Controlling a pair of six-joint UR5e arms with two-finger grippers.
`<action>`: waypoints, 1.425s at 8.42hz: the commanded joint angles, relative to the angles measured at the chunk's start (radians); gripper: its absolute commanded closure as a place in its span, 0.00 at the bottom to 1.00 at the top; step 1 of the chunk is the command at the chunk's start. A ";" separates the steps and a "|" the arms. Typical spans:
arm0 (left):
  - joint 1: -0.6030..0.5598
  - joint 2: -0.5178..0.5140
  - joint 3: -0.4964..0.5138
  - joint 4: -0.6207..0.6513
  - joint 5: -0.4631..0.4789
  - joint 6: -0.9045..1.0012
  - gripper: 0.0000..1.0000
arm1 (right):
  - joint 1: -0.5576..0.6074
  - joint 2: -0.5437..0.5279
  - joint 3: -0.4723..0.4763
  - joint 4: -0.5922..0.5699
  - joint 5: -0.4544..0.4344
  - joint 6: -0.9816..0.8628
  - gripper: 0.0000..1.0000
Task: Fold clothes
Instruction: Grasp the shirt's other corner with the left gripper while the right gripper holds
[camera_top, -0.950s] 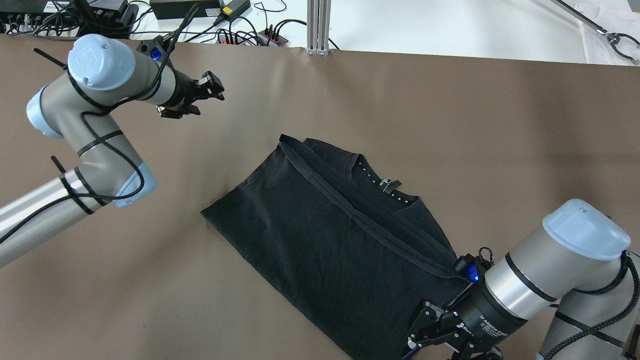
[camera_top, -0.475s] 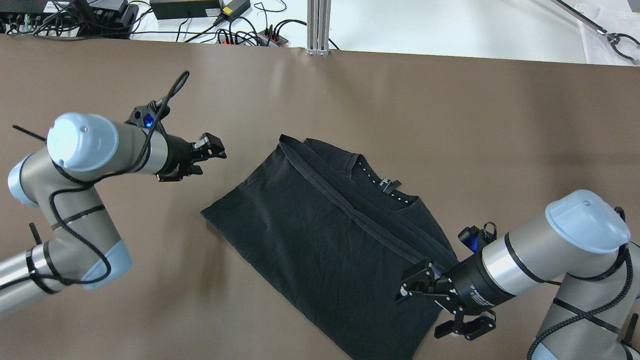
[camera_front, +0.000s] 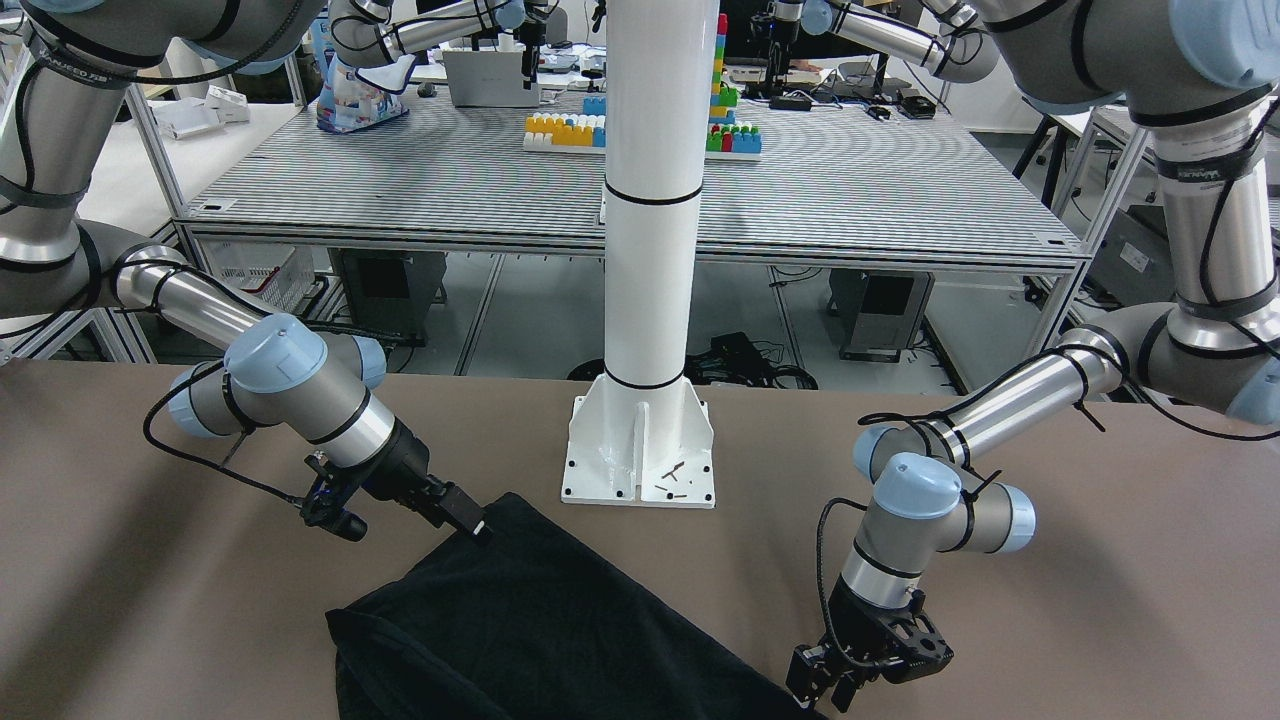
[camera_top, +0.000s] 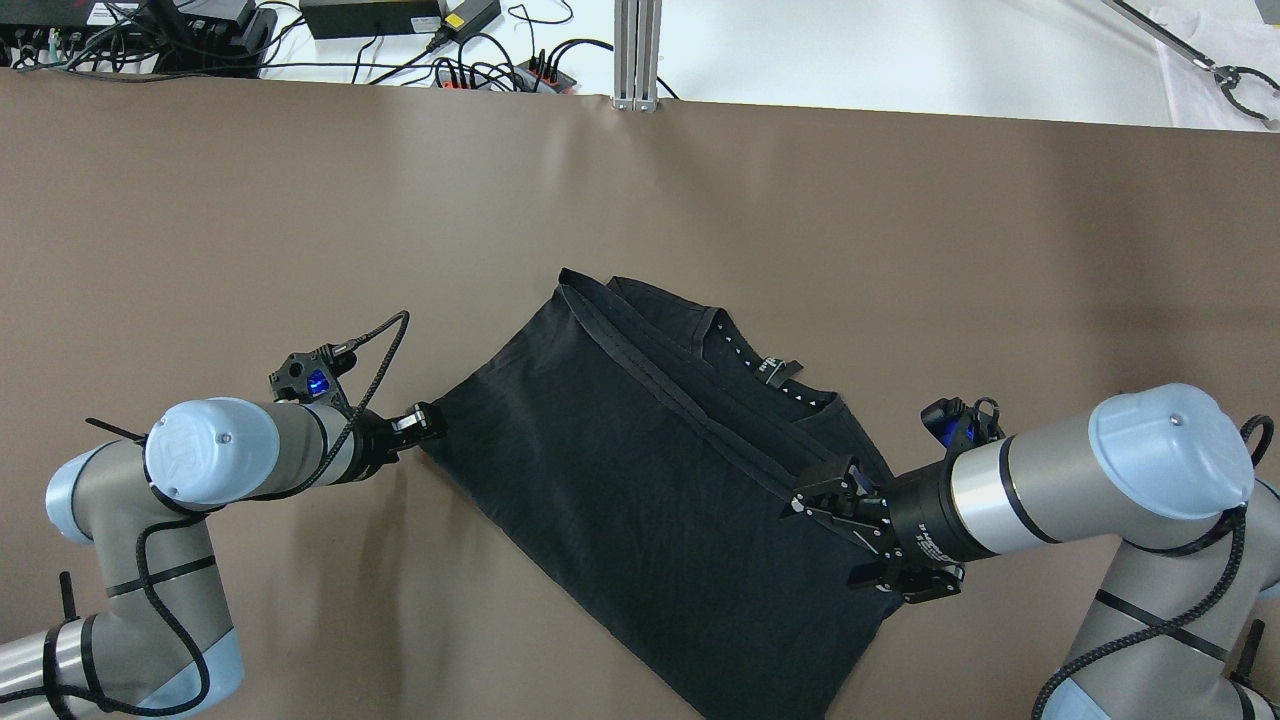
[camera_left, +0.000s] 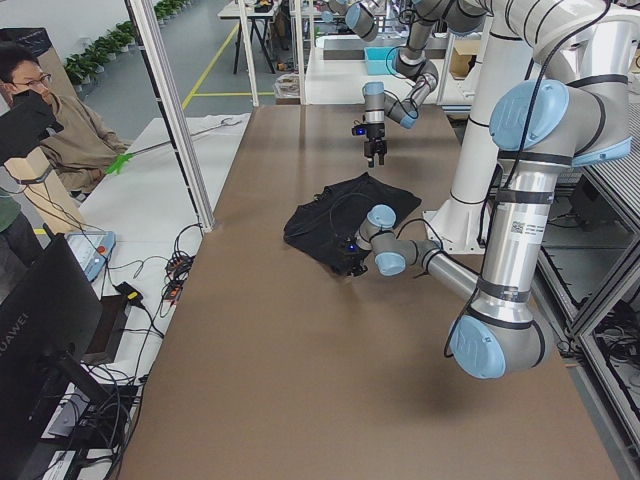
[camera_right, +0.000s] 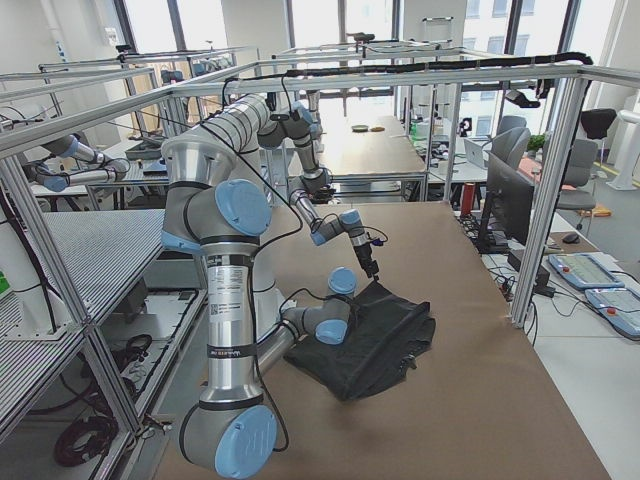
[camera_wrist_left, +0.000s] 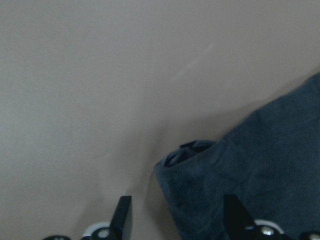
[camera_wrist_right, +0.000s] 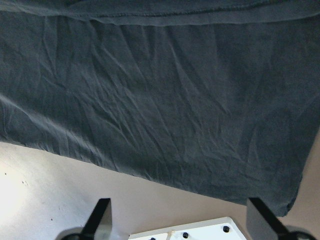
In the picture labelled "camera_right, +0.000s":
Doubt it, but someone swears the blue teach pendant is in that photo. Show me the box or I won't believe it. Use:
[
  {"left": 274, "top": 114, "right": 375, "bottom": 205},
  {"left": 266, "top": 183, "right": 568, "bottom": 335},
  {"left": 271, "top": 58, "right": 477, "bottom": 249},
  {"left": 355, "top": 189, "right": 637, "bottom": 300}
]
[
  {"left": 547, "top": 253, "right": 624, "bottom": 290},
  {"left": 584, "top": 288, "right": 639, "bottom": 340}
]

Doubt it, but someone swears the black printed t-shirt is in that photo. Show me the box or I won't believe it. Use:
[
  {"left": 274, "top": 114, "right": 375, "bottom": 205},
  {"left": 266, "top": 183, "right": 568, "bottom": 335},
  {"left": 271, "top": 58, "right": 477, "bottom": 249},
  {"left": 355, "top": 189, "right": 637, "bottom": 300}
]
[{"left": 285, "top": 282, "right": 436, "bottom": 401}]

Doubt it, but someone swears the grey office chair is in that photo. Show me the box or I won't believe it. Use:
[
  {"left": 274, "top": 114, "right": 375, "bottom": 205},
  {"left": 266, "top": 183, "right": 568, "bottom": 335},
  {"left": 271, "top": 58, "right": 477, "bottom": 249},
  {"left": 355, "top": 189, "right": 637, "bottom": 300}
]
[{"left": 556, "top": 139, "right": 598, "bottom": 214}]

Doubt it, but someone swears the aluminium frame post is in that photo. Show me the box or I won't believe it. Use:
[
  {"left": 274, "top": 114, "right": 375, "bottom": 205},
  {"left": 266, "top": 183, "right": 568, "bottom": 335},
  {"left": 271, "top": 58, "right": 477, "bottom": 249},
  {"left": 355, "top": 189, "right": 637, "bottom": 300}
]
[{"left": 510, "top": 77, "right": 589, "bottom": 328}]

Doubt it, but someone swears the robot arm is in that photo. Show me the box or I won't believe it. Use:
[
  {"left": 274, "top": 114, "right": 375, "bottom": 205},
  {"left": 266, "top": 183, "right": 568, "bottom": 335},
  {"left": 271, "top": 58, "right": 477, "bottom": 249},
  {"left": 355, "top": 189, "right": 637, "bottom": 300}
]
[
  {"left": 162, "top": 133, "right": 357, "bottom": 479},
  {"left": 256, "top": 90, "right": 381, "bottom": 280}
]

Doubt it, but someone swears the black Huawei monitor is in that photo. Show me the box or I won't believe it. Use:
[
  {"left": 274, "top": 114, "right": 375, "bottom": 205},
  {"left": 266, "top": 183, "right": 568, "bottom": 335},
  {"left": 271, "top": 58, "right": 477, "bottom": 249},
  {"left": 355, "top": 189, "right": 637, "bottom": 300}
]
[{"left": 476, "top": 153, "right": 534, "bottom": 254}]

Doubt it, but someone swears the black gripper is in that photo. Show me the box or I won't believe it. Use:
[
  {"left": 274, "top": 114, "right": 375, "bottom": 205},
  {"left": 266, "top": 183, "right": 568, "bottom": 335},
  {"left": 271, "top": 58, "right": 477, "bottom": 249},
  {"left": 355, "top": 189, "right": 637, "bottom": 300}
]
[{"left": 353, "top": 243, "right": 379, "bottom": 282}]

